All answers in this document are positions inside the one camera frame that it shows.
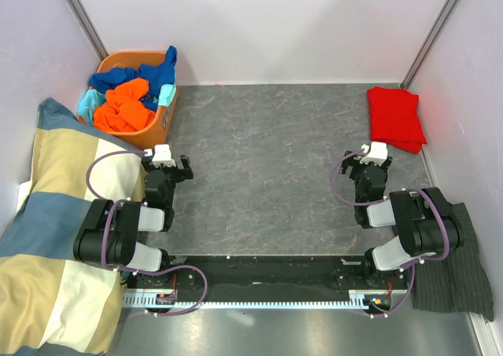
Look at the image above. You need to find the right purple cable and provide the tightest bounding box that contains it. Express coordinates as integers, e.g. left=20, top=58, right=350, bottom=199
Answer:
left=329, top=148, right=451, bottom=320

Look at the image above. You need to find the right aluminium frame post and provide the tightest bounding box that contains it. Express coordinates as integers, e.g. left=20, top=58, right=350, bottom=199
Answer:
left=400, top=0, right=461, bottom=90

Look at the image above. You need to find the purple cable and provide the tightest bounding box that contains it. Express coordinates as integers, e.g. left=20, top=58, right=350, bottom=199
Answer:
left=329, top=148, right=451, bottom=320
left=86, top=148, right=208, bottom=318

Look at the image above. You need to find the folded red t shirt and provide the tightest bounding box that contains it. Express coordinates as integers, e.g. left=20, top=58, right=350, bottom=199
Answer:
left=367, top=86, right=428, bottom=154

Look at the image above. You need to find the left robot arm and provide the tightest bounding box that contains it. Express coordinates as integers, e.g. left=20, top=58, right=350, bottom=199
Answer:
left=72, top=155, right=194, bottom=288

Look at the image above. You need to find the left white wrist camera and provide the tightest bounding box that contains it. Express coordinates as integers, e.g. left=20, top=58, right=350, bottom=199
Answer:
left=152, top=144, right=176, bottom=167

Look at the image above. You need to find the orange t shirt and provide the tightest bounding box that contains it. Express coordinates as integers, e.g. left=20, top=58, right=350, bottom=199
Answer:
left=94, top=78, right=156, bottom=133

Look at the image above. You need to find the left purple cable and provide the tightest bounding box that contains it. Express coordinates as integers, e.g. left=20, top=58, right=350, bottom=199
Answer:
left=86, top=148, right=208, bottom=318

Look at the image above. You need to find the white slotted cable duct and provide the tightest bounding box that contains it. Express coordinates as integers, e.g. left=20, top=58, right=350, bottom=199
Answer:
left=123, top=290, right=391, bottom=310

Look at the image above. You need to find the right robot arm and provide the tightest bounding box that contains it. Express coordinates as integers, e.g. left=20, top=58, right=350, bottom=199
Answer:
left=329, top=145, right=466, bottom=288

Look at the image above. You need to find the blue beige checked pillow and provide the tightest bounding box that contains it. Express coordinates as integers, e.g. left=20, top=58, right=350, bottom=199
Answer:
left=1, top=98, right=145, bottom=355

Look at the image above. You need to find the teal t shirt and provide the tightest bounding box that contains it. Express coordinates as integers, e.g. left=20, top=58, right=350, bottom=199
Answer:
left=77, top=84, right=176, bottom=125

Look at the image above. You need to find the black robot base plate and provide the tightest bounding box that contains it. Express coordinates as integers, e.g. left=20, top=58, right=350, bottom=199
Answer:
left=127, top=255, right=409, bottom=302

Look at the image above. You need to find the aluminium frame post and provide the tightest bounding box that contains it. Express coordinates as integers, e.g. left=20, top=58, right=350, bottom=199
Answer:
left=65, top=0, right=108, bottom=60
left=400, top=0, right=461, bottom=90

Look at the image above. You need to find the blue t shirt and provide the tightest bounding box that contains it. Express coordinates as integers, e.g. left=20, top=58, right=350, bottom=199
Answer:
left=88, top=46, right=178, bottom=112

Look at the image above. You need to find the dark striped cloth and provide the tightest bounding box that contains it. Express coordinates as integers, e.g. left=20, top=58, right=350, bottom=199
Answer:
left=413, top=203, right=494, bottom=321

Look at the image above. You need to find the left aluminium frame post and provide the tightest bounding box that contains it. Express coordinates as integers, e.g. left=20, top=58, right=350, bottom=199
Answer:
left=65, top=0, right=108, bottom=60

